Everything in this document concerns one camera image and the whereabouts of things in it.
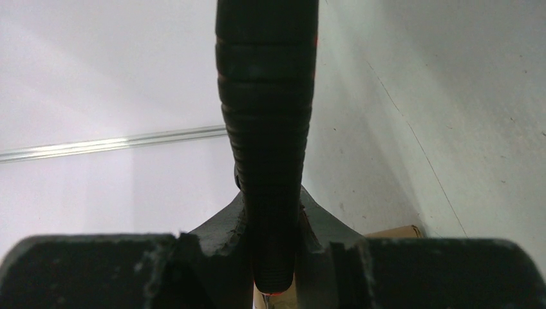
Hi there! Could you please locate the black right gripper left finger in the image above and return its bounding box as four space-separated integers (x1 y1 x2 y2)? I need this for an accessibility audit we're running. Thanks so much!
1 195 254 308

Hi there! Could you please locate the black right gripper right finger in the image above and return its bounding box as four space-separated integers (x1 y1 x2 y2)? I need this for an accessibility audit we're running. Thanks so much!
295 190 545 308

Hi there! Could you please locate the brown cardboard express box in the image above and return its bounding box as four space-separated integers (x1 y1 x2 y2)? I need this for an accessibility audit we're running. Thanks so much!
253 225 423 309

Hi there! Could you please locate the red black utility knife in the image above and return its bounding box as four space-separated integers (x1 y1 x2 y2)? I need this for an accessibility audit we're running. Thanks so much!
215 1 319 294

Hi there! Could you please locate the aluminium frame post left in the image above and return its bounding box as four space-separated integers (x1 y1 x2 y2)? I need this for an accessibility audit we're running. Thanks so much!
1 125 227 164

